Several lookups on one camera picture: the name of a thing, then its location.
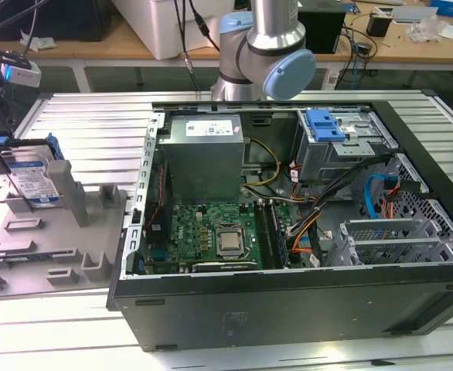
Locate orange yellow wire bundle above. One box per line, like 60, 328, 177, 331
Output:
286, 206, 322, 256

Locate orange power wire black plug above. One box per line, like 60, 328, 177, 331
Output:
380, 179, 421, 223

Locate thick black cable bundle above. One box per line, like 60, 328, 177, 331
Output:
311, 153, 390, 217

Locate green motherboard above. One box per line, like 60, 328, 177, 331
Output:
144, 200, 303, 272

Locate clear plastic bag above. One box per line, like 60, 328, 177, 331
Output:
407, 17, 453, 43

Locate crumpled white paper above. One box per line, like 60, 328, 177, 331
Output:
19, 30, 57, 52

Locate flat white box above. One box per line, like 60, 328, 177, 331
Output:
390, 5, 438, 22

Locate silver CPU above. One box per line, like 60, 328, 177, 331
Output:
218, 230, 245, 251

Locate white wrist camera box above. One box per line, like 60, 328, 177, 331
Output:
0, 61, 42, 88

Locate blue cardboard box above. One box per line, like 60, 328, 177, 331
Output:
430, 0, 453, 19

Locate black RAM stick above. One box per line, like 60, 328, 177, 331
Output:
254, 199, 281, 271

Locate yellow black supply wires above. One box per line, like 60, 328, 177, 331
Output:
240, 138, 282, 190

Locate grey parts rack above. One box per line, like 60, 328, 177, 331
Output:
0, 160, 131, 302

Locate blue data wire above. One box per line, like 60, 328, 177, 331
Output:
359, 172, 400, 220

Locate black PC case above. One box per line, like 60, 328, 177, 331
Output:
106, 98, 453, 353

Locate black speaker box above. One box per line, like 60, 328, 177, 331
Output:
298, 3, 346, 55

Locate CPU socket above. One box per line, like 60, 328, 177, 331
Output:
213, 224, 250, 260

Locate large black box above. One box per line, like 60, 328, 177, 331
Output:
0, 0, 106, 42

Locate wooden desk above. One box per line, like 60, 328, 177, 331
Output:
0, 0, 453, 84

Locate black graphics card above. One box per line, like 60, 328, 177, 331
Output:
190, 260, 259, 274

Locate blue drive cage latch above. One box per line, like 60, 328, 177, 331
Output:
305, 110, 346, 143

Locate black cable with metal plug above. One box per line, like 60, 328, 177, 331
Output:
174, 0, 203, 94

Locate white plastic box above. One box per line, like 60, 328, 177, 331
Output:
112, 0, 223, 61

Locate hard disk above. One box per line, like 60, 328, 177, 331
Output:
0, 133, 63, 212

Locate grey power supply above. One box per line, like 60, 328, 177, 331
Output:
157, 114, 247, 205

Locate small black box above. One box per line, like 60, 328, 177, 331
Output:
366, 11, 392, 38

